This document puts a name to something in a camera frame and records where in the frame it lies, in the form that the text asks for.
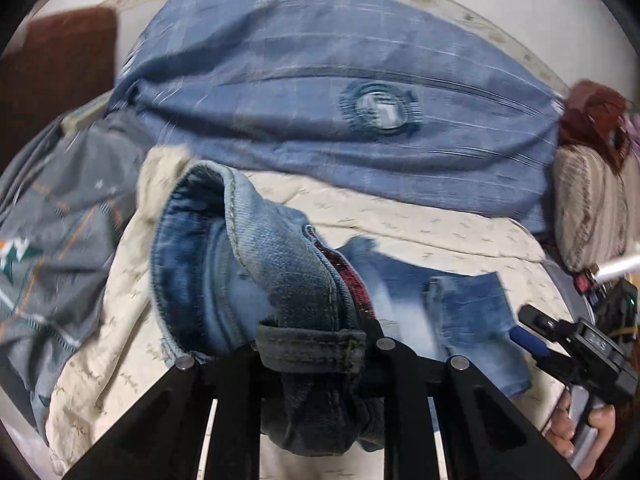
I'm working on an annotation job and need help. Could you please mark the blue denim jeans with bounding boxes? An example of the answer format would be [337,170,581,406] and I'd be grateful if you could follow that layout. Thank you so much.
[150,160,532,456]

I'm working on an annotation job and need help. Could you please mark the person's right hand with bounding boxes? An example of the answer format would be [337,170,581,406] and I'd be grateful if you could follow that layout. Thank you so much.
[544,389,615,479]

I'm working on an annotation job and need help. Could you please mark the small red bottle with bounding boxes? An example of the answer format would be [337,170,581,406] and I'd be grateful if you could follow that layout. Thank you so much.
[574,269,597,296]

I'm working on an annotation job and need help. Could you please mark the striped beige pillow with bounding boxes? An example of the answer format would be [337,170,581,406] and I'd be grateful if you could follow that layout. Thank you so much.
[552,145,639,272]

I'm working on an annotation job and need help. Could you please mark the grey patterned pillowcase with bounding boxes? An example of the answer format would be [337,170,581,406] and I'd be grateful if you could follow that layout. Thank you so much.
[1,110,153,432]

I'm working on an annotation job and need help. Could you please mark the blue plaid quilt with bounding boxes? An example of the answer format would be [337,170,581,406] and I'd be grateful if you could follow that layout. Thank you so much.
[108,0,562,233]

